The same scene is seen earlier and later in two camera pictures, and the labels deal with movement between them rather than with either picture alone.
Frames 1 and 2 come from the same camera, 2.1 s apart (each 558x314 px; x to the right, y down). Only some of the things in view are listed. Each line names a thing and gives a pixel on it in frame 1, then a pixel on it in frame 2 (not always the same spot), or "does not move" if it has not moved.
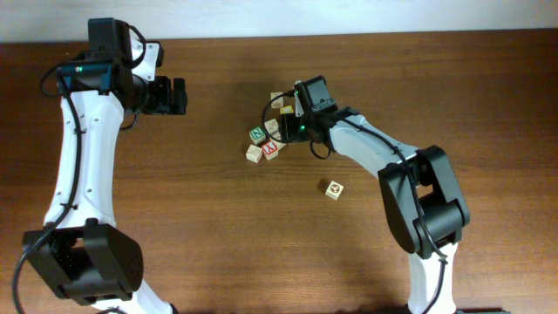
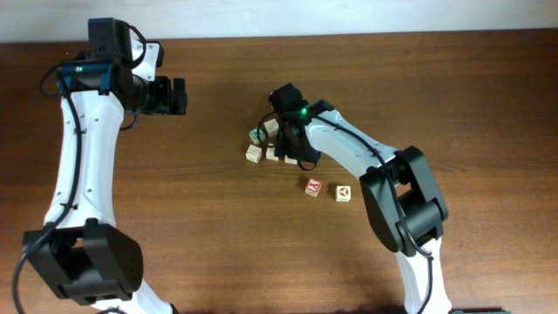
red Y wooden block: [269, 150] -> [288, 160]
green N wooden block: [257, 134] does not move
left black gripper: [163, 104] does not move
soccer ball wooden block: [334, 190] -> [343, 194]
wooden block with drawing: [272, 127] does not move
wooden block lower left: [254, 153] does not move
